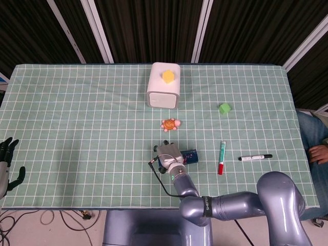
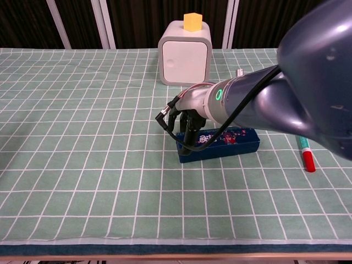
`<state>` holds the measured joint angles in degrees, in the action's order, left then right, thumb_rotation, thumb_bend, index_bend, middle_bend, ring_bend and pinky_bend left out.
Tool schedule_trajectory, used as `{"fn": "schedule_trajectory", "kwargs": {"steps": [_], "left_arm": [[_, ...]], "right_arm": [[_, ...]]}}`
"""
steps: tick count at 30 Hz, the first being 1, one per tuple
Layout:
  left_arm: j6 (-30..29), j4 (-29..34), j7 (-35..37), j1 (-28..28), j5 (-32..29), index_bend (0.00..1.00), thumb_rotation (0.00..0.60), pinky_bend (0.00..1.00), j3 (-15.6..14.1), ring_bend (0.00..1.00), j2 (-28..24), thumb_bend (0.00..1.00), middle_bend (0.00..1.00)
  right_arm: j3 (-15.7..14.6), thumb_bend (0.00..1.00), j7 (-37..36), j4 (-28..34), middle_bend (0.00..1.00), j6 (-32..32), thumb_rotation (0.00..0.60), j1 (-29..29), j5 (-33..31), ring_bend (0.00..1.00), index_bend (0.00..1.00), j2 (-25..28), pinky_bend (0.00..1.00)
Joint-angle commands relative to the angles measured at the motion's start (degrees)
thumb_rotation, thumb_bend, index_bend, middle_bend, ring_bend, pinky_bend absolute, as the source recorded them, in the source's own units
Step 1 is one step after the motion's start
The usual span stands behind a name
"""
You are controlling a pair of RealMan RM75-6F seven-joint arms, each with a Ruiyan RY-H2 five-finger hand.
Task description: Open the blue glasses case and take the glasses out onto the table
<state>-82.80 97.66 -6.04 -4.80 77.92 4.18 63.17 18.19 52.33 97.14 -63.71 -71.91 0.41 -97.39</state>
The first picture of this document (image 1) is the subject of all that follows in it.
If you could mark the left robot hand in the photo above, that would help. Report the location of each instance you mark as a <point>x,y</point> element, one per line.
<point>3,176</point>

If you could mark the bystander's bare hand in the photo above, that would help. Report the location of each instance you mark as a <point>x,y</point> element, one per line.
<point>320,153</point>

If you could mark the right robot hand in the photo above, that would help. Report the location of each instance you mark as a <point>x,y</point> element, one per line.
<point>169,155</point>

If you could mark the blue pencil case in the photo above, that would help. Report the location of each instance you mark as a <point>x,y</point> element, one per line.
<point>191,156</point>

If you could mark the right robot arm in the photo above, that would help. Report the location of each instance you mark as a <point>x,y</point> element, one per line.
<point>230,202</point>

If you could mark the person's leg in jeans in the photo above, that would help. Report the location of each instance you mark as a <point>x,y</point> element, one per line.
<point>307,128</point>

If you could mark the pink orange turtle toy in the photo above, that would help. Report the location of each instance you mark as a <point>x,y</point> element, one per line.
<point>169,124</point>

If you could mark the green marker red cap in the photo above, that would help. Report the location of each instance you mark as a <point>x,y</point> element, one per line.
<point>222,153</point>

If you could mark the white marker black cap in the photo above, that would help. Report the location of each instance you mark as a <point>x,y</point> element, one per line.
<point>253,157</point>

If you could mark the white cube cabinet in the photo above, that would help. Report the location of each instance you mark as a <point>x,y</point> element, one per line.
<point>156,84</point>

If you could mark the green foam cube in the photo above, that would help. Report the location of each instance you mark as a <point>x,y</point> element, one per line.
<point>224,109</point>

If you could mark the blue-grey robot torso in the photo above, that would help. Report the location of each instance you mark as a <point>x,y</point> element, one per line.
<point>143,225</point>

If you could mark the yellow foam cube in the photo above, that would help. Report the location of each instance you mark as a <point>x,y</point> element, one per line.
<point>168,77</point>

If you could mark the green checked tablecloth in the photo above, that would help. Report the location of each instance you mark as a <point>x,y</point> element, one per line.
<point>77,128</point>

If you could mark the yellow black plug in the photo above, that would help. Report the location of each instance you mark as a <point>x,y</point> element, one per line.
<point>86,216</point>

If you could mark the white blue board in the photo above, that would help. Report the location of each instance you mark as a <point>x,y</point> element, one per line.
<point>3,79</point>

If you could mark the black pleated curtain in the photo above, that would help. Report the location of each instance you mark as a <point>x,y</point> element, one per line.
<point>153,25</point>

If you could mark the white frame post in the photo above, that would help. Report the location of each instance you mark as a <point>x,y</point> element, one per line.
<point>307,47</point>
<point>202,30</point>
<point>66,30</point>
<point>98,30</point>

